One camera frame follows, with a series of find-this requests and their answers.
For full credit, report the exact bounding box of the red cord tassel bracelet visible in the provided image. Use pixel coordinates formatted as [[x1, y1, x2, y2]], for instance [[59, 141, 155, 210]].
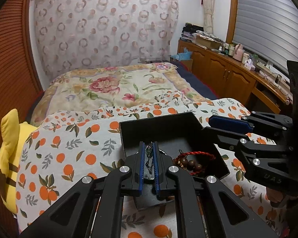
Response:
[[173, 149, 216, 176]]

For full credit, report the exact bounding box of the brown wooden bead bracelet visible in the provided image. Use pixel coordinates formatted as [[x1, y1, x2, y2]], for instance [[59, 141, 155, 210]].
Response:
[[176, 157, 203, 172]]

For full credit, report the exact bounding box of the green stone pendant necklace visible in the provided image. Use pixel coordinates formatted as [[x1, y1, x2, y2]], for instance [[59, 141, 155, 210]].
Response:
[[144, 142, 155, 175]]

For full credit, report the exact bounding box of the black open jewelry box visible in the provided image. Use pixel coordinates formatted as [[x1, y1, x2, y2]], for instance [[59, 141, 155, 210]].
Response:
[[120, 112, 229, 211]]

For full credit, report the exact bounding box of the person's hand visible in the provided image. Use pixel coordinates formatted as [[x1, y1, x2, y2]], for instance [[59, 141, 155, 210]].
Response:
[[266, 187, 292, 208]]

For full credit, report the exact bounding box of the wooden sideboard cabinet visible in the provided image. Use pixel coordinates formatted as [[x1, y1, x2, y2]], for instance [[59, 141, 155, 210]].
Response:
[[178, 40, 292, 116]]

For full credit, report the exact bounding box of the orange print bed sheet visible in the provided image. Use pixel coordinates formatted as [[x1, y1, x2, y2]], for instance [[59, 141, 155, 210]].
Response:
[[16, 92, 286, 237]]

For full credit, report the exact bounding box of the white power strip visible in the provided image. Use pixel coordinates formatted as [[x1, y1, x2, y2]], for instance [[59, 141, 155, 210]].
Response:
[[256, 61, 290, 90]]

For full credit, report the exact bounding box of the pink bottle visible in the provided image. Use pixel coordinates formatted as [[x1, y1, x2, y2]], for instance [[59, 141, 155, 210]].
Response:
[[232, 44, 244, 62]]

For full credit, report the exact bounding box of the blue tissue box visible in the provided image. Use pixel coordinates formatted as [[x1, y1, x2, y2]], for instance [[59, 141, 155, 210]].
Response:
[[172, 47, 192, 61]]

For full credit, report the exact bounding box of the grey window blind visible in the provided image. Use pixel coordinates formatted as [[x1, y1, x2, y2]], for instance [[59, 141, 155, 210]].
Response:
[[233, 0, 298, 70]]

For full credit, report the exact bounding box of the yellow plush toy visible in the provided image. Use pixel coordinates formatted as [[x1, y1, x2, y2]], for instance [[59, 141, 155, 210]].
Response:
[[0, 108, 39, 215]]

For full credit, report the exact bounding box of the floral quilt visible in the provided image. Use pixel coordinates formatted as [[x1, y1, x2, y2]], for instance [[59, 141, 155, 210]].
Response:
[[30, 61, 217, 126]]

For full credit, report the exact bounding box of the beige side curtain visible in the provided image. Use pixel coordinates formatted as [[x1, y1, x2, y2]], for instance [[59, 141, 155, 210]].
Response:
[[203, 0, 215, 34]]

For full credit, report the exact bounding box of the wooden louvered wardrobe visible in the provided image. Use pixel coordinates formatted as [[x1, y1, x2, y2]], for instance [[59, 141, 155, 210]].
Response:
[[0, 0, 42, 233]]

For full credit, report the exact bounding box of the circle pattern lace curtain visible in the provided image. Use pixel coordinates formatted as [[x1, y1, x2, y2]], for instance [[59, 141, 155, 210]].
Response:
[[34, 0, 179, 80]]

